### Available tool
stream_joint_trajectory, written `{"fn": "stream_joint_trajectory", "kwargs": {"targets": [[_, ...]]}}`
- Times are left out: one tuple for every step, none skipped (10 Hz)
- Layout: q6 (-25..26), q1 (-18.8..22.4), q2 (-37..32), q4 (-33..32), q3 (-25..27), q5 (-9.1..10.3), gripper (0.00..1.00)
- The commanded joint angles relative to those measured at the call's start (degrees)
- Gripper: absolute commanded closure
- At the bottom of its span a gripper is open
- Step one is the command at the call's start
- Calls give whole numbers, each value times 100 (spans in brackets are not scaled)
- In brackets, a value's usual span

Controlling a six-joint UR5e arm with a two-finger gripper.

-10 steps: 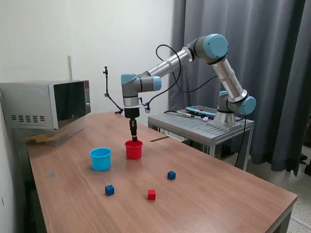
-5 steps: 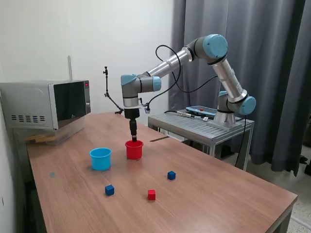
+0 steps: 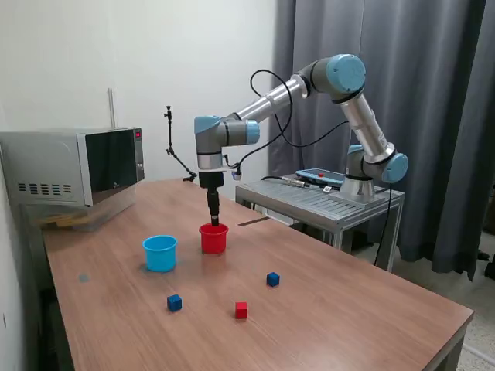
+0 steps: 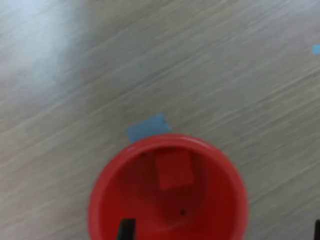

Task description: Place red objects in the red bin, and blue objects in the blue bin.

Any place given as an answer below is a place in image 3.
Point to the red plastic cup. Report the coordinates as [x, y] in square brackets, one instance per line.
[212, 241]

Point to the grey curtain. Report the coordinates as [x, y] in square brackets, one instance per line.
[456, 154]

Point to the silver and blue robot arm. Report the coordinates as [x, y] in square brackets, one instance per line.
[270, 100]

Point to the thin metal strip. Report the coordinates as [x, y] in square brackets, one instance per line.
[253, 222]

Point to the blue tape piece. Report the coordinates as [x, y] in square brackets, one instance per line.
[83, 278]

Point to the light blue plastic bin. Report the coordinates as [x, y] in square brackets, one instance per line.
[160, 257]

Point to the small red cube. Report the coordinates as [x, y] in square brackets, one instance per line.
[241, 310]

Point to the blue teach pendant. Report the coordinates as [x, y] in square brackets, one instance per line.
[317, 175]

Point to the white wall pipe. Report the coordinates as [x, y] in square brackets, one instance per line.
[111, 108]

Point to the grey metal robot stand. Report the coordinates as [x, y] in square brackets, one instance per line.
[348, 210]

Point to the light wooden block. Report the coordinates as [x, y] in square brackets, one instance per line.
[62, 222]

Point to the small blue cube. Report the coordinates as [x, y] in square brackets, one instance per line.
[273, 280]
[174, 303]

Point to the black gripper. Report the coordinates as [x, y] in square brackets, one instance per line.
[212, 180]

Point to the silver microwave oven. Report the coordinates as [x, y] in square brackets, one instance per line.
[46, 162]

